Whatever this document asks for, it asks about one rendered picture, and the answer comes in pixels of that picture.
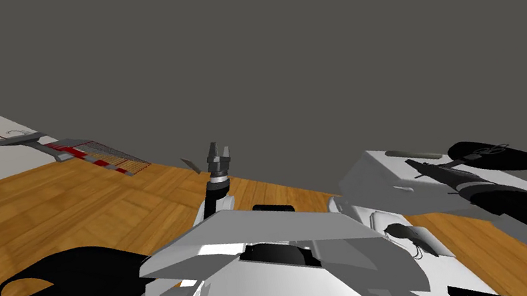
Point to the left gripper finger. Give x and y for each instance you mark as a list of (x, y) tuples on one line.
[(212, 151), (225, 153)]

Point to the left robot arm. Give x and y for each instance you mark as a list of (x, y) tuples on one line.
[(215, 194)]

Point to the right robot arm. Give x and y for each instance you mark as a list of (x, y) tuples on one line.
[(443, 273)]

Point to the white cabinet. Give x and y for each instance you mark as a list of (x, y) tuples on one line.
[(382, 176)]

